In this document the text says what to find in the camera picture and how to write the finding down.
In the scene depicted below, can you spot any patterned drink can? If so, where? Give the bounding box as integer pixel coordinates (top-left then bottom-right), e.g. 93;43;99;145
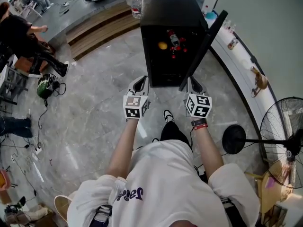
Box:
227;38;239;50

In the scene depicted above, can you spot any person's right forearm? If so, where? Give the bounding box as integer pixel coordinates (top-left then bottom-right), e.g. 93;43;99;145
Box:
190;117;224;175

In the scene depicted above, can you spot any black trouser leg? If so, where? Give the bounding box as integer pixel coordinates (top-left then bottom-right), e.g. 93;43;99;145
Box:
160;121;193;151

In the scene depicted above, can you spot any round wooden table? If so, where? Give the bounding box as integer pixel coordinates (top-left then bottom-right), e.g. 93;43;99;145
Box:
245;169;294;212

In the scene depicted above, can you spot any clear water bottle red label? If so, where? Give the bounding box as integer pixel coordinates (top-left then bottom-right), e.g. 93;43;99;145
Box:
167;29;180;47

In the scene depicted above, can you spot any grey metal desk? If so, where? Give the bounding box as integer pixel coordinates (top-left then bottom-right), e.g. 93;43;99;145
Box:
0;54;29;105

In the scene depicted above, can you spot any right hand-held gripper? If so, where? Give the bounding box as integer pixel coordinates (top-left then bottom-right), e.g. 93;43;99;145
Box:
184;76;213;119

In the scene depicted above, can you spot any white printed t-shirt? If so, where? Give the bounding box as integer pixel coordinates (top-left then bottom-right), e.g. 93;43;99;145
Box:
67;140;261;227

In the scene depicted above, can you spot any black power cable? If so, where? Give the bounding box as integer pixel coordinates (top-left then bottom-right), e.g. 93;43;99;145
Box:
23;98;49;150

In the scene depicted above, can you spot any white curved counter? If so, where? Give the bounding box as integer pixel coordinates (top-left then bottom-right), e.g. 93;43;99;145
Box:
203;10;285;165

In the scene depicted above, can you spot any dark soda bottle red cap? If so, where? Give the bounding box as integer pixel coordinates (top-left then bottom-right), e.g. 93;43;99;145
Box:
170;38;189;59

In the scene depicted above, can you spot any wooden step platform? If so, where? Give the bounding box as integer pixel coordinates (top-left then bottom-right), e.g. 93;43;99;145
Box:
65;2;142;61

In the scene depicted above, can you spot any black mini fridge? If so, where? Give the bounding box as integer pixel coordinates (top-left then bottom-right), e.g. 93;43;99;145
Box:
139;0;228;91

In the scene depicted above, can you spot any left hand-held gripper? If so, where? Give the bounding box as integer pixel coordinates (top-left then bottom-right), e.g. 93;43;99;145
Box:
122;75;152;120

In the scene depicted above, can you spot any beige cloth pile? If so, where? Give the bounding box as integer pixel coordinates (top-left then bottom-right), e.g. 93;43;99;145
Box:
4;206;48;225

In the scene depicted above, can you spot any brown bag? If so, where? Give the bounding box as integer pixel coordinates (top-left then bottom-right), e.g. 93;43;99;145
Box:
250;66;268;98

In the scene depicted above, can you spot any person's left forearm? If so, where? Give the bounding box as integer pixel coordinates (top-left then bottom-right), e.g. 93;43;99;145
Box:
105;119;143;179

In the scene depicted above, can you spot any black floor fan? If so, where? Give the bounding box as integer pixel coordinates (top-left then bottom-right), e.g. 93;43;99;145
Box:
222;96;303;189

